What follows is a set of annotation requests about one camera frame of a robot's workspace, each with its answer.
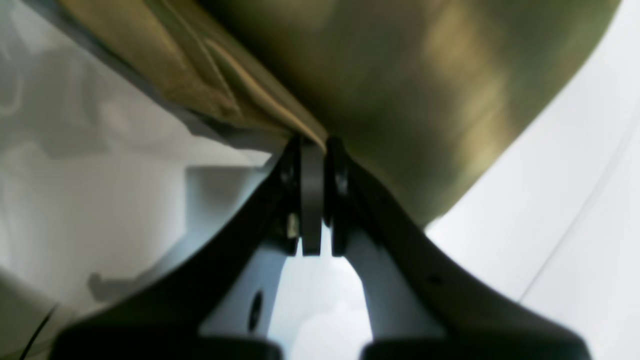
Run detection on camouflage t-shirt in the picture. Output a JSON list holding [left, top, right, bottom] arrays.
[[59, 0, 621, 226]]

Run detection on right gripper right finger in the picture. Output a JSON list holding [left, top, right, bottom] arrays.
[[325, 137, 591, 360]]

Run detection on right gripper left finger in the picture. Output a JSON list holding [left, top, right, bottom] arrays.
[[50, 137, 325, 360]]

